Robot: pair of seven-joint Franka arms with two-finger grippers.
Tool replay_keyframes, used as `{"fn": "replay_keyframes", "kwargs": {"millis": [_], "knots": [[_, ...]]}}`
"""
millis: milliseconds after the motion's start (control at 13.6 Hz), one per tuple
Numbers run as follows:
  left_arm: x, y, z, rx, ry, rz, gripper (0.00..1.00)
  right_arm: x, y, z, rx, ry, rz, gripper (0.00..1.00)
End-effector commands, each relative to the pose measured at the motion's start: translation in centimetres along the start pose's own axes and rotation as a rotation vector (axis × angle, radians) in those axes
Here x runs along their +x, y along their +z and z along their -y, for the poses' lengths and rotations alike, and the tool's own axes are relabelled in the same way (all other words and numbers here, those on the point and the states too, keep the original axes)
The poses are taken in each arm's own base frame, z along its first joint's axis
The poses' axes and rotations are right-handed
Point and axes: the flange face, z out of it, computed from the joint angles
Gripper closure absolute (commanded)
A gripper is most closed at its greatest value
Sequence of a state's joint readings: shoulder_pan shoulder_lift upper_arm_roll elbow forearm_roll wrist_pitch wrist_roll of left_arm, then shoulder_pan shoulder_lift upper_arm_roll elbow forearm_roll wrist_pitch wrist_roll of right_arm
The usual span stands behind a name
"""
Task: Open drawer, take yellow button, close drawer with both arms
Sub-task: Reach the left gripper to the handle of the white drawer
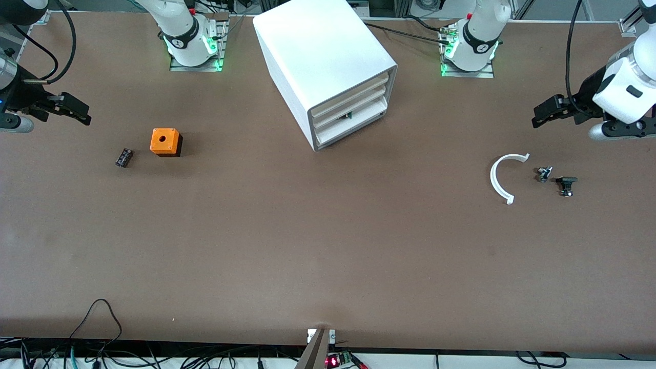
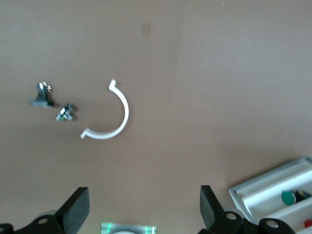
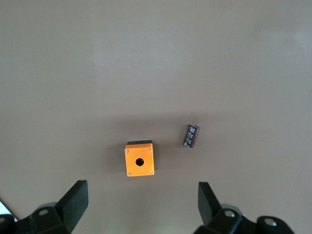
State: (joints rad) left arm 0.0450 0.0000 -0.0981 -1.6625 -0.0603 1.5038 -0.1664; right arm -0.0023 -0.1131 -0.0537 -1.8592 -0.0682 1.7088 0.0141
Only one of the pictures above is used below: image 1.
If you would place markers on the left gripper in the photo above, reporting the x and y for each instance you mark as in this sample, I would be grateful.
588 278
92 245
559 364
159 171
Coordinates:
587 97

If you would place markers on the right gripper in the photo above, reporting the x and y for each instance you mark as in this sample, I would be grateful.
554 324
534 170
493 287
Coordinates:
21 93

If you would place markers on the white plastic drawer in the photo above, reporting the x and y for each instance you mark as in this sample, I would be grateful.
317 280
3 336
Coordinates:
353 125
359 106
353 95

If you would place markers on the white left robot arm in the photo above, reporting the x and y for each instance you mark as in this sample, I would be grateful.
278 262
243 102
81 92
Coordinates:
476 31

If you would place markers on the white drawer cabinet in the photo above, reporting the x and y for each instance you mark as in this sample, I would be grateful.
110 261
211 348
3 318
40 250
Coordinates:
318 46

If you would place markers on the small metal fitting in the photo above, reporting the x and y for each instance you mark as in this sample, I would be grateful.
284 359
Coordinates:
544 174

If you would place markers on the small black ribbed component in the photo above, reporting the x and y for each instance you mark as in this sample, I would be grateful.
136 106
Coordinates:
124 157

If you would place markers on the white semicircular plastic clip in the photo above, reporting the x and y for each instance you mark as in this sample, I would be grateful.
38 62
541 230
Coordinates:
493 179

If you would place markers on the orange box with hole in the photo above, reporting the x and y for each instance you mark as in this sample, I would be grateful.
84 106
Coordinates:
164 139

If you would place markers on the small green dark component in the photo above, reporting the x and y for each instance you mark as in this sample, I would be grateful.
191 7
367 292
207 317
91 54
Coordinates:
348 115

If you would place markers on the circuit board with red light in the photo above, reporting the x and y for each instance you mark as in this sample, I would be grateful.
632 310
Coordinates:
335 361

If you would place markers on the black push button switch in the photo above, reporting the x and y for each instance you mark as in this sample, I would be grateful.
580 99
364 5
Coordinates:
566 182

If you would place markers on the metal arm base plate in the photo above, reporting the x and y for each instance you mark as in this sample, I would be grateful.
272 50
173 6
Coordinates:
197 65
469 74

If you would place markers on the aluminium frame profile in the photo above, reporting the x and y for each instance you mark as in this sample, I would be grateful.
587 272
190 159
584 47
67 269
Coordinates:
629 20

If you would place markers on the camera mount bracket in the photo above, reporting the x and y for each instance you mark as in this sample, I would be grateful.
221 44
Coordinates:
318 348

